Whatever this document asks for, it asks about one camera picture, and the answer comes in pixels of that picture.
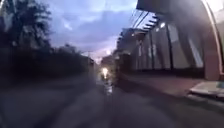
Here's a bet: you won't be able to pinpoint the vehicle with bright headlight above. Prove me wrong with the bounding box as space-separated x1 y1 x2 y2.
99 65 113 83

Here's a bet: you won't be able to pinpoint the long dark hedge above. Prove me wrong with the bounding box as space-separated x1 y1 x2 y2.
0 44 96 85

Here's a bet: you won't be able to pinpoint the overhead wires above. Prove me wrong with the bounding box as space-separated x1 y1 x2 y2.
131 9 150 30

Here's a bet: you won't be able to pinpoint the tall dark tree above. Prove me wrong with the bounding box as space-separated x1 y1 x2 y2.
0 0 53 52

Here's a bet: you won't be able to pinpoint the building with pale panels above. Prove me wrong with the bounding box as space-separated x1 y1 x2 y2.
114 0 224 82

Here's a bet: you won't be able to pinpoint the grey asphalt road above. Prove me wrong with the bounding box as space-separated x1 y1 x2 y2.
0 74 224 128

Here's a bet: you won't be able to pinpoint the pale concrete slab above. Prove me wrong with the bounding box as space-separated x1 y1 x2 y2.
188 80 224 98

